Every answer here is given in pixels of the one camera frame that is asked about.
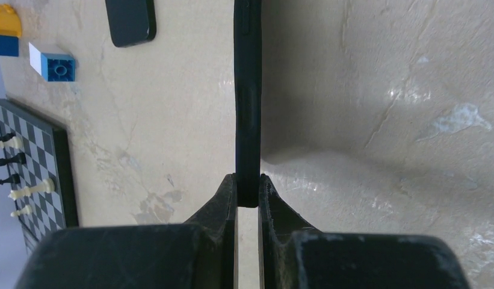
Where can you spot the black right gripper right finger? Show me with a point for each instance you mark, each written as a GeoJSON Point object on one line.
{"type": "Point", "coordinates": [295, 254]}

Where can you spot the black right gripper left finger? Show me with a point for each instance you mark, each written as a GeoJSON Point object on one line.
{"type": "Point", "coordinates": [198, 253]}

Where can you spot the black phone case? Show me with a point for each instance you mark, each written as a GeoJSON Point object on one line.
{"type": "Point", "coordinates": [247, 46]}

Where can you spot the black phone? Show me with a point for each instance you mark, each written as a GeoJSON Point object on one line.
{"type": "Point", "coordinates": [131, 22]}

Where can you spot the white chess piece tall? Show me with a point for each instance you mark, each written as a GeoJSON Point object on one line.
{"type": "Point", "coordinates": [46, 186]}

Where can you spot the white chess pawn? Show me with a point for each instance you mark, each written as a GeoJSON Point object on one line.
{"type": "Point", "coordinates": [26, 210]}

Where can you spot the black and white chessboard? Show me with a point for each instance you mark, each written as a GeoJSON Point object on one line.
{"type": "Point", "coordinates": [46, 147]}

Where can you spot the black chess piece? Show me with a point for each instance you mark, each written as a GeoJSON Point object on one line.
{"type": "Point", "coordinates": [12, 179]}
{"type": "Point", "coordinates": [7, 136]}
{"type": "Point", "coordinates": [19, 158]}

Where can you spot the white and blue toy brick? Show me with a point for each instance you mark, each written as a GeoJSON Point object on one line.
{"type": "Point", "coordinates": [51, 62]}

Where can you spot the orange toy piece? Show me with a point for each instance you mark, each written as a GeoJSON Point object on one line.
{"type": "Point", "coordinates": [10, 24]}

